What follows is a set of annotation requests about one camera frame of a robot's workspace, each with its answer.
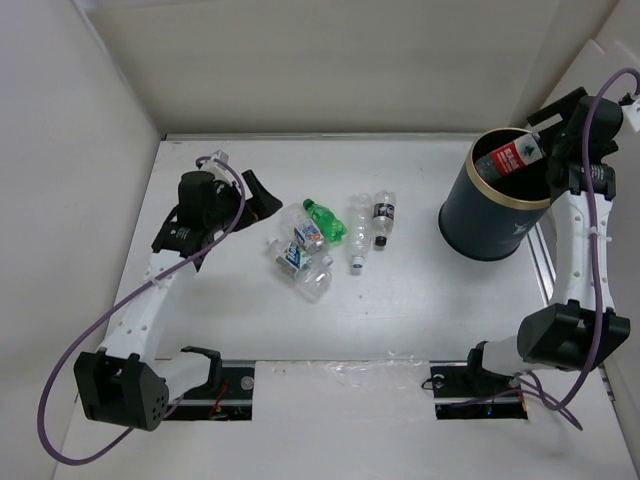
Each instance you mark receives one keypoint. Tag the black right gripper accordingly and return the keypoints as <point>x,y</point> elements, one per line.
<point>566,106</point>

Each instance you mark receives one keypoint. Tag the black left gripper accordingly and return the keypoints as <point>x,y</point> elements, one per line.
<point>260,205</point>

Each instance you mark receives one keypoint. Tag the orange blue label clear bottle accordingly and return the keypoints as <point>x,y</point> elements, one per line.
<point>298,226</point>

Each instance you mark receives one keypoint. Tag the red label clear bottle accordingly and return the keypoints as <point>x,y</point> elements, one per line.
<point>509,158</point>

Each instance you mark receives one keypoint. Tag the green plastic bottle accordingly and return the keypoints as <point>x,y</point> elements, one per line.
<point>328,223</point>

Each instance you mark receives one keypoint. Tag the crushed clear bottle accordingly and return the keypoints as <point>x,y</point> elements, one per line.
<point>314,277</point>

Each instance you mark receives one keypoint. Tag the tall clear unlabeled bottle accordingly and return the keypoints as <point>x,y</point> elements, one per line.
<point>359,231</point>

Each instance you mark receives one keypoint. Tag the dark label black cap bottle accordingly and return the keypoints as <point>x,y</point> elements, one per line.
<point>383,217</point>

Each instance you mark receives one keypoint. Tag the blue white label clear bottle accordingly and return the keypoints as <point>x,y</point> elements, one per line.
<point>289,257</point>

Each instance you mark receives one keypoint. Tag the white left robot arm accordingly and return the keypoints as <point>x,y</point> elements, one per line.
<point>123,383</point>

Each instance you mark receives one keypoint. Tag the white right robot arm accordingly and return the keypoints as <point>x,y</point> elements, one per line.
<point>580,327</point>

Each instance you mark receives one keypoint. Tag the dark blue gold-rimmed bin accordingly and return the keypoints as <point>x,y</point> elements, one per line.
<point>488,222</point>

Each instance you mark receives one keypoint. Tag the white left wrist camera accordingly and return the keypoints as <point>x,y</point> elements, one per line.
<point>217,164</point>

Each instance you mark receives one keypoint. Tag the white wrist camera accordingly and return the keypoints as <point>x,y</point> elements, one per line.
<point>630,106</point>
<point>217,164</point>

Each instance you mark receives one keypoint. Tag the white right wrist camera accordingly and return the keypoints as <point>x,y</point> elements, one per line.
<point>630,106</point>

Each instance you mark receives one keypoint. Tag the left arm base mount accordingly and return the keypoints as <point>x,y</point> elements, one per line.
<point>230,400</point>

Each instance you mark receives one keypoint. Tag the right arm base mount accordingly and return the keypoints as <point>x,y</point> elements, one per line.
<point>460,395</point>

